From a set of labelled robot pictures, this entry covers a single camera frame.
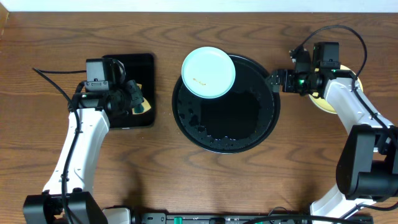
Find black round tray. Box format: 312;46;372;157
172;55;280;154

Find black rectangular tray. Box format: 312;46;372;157
103;53;156;129

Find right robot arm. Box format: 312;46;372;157
269;69;397;219

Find light blue plate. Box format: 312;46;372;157
181;47;236;99

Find yellow plate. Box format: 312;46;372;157
308;65;363;114

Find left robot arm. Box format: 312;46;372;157
23;80;147;223

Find green yellow sponge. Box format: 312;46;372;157
132;83;151;115

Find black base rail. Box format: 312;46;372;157
102;207;374;224

